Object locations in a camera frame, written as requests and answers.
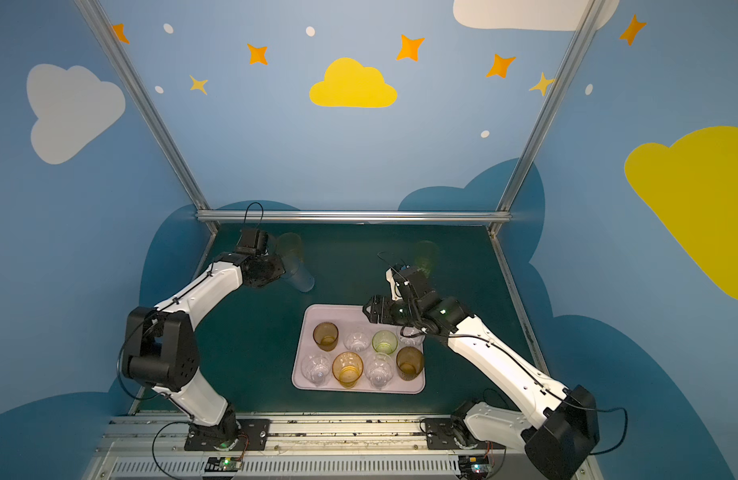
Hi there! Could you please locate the tall blue frosted glass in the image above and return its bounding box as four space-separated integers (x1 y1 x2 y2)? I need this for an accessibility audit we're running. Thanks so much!
282 258 315 293

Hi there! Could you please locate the right controller board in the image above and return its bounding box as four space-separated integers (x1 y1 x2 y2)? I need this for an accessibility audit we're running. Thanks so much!
457 455 492 480

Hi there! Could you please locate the short orange glass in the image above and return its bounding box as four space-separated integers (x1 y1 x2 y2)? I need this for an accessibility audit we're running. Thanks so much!
332 351 364 389

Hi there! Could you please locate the clear faceted glass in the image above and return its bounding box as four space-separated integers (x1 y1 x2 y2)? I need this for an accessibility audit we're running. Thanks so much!
364 352 395 390
399 326 425 348

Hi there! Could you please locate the dark amber dimpled glass back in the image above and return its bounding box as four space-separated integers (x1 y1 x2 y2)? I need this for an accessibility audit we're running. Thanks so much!
312 322 339 352

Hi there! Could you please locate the right aluminium frame post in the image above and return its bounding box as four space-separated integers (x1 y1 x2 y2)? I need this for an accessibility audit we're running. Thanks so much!
488 0 609 240

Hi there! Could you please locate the left aluminium frame post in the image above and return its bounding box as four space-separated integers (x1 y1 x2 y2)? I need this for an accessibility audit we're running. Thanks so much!
75 0 211 213

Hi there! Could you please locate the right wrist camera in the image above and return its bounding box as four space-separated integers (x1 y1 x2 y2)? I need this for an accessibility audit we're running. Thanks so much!
386 268 403 301

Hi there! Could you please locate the dark amber dimpled glass front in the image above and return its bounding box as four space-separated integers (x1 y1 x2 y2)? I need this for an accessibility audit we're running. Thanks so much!
396 346 425 381

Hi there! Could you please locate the aluminium mounting rail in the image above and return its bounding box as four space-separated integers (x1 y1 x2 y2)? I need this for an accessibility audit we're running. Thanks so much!
84 413 542 479

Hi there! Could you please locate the dark amber dimpled glass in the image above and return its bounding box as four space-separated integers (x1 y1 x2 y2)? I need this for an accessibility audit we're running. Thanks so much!
396 346 425 381
312 322 339 352

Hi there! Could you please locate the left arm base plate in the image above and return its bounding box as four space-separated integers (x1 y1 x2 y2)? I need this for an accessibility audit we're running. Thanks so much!
184 419 270 452

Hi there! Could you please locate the tall green glass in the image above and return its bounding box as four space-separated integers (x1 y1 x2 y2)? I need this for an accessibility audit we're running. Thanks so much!
413 240 440 277

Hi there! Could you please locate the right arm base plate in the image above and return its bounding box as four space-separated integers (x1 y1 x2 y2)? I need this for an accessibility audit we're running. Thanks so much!
420 417 474 450

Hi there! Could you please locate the lilac plastic tray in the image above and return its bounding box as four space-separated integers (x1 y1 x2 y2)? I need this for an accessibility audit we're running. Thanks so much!
291 304 426 395

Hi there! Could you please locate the controller board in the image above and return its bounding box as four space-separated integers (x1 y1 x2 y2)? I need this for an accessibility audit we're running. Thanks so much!
457 455 492 480
204 456 244 476

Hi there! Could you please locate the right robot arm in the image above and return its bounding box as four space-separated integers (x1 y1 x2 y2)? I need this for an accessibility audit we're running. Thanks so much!
363 265 600 479

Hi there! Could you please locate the small green glass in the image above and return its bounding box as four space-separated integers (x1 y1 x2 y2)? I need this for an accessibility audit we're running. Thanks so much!
372 330 398 356

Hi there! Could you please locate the aluminium frame post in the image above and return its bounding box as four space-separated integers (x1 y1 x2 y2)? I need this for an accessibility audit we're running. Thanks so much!
75 0 211 213
488 0 609 240

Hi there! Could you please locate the tall amber glass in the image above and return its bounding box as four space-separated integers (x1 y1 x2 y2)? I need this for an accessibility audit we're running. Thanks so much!
276 232 304 263

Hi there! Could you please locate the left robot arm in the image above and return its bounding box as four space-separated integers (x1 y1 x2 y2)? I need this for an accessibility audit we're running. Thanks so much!
118 228 285 451

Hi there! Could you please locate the left controller board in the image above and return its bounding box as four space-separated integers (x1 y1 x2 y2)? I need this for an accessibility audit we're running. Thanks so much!
204 456 244 476

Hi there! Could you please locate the back horizontal aluminium frame bar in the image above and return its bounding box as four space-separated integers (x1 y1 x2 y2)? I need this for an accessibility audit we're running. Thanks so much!
197 209 511 224

